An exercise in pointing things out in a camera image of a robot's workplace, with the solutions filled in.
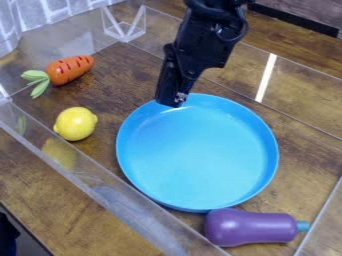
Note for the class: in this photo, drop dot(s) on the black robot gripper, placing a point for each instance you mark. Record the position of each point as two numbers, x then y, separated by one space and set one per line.
204 41

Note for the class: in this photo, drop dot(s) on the blue round tray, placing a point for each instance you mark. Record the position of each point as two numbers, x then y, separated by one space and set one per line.
199 157

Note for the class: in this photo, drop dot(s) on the yellow toy lemon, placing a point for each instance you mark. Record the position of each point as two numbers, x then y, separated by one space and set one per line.
75 123

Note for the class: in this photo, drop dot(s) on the purple toy eggplant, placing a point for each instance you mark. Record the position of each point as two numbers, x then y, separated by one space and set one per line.
230 227

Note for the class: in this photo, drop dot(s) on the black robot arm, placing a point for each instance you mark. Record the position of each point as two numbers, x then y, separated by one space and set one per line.
215 6

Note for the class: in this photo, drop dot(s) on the orange toy carrot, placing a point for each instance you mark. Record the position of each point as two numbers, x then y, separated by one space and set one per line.
60 72

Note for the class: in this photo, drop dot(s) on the clear acrylic enclosure wall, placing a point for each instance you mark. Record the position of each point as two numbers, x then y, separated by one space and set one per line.
63 187

